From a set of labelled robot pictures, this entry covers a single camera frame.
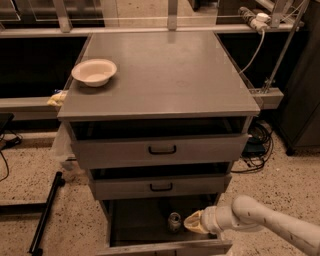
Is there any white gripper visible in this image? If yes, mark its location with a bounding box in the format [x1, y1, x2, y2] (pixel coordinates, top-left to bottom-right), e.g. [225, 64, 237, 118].
[184, 206, 237, 234]

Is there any silver 7up soda can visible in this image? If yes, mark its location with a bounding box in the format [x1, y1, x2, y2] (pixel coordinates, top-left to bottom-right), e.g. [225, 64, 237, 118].
[167, 212, 182, 233]

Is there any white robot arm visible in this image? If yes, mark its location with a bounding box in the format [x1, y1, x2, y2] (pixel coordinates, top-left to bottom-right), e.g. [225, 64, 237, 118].
[184, 195, 320, 256]

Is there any grey bottom drawer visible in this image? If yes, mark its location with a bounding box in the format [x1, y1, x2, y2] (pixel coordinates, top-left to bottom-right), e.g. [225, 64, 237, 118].
[96, 195, 232, 256]

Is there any grey drawer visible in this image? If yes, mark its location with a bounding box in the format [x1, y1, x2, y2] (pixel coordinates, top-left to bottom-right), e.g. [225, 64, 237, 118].
[71, 118, 248, 169]
[96, 195, 232, 256]
[89, 163, 231, 200]

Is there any grey middle drawer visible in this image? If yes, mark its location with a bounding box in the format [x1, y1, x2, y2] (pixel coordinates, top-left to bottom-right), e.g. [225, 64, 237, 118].
[89, 163, 231, 200]

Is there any grey top drawer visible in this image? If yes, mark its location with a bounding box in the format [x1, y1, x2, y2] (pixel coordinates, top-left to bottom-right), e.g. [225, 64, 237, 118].
[71, 118, 248, 169]

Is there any grey drawer cabinet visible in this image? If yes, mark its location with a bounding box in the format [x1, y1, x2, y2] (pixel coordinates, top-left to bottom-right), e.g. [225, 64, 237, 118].
[56, 31, 261, 256]

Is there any black floor bar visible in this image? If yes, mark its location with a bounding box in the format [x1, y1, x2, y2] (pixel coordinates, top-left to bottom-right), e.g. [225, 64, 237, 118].
[29, 171, 65, 256]

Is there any dark cabinet at right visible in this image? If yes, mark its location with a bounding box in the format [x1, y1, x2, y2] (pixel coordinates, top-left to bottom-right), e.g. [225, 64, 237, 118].
[275, 0, 320, 156]

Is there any clear plastic bag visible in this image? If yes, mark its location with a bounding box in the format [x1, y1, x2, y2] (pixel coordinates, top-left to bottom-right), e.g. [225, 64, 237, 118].
[51, 123, 75, 171]

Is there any white paper bowl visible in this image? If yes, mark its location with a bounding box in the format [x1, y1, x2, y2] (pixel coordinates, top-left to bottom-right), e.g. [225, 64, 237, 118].
[71, 59, 117, 87]

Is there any yellow crumpled wrapper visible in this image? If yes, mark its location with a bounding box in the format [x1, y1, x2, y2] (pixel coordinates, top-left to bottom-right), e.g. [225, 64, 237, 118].
[47, 91, 67, 107]

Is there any white power strip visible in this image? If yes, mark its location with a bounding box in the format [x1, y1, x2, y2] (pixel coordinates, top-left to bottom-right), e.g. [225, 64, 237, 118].
[238, 7, 270, 33]

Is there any black cable bundle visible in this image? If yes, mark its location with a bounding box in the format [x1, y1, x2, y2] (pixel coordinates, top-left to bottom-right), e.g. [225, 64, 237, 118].
[230, 119, 274, 174]

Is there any white power cable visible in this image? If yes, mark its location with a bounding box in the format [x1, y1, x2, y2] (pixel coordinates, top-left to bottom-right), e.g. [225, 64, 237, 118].
[237, 29, 266, 75]

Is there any black cable at left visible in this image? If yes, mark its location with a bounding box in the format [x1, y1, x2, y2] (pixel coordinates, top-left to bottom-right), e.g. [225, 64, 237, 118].
[0, 128, 24, 183]

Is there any grey metal frame rail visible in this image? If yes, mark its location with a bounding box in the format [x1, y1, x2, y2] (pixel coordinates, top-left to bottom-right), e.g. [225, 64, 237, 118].
[0, 88, 284, 121]

